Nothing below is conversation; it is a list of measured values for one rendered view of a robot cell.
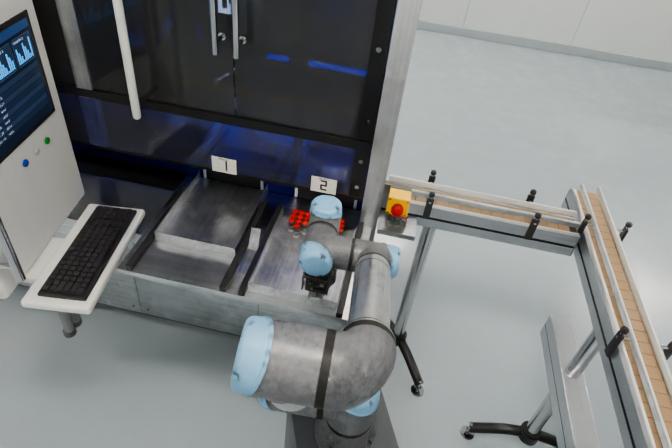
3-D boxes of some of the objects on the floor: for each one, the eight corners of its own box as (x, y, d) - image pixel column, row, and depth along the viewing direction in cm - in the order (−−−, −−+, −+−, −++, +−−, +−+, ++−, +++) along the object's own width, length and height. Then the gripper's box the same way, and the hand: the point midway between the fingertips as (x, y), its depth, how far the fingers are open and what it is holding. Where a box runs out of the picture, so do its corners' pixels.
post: (336, 357, 230) (442, -248, 99) (349, 360, 230) (472, -244, 99) (333, 369, 225) (441, -251, 94) (346, 372, 225) (472, -247, 94)
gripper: (299, 258, 123) (295, 312, 136) (335, 266, 122) (327, 320, 135) (307, 235, 130) (303, 289, 143) (341, 242, 129) (333, 296, 142)
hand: (317, 293), depth 141 cm, fingers closed, pressing on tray
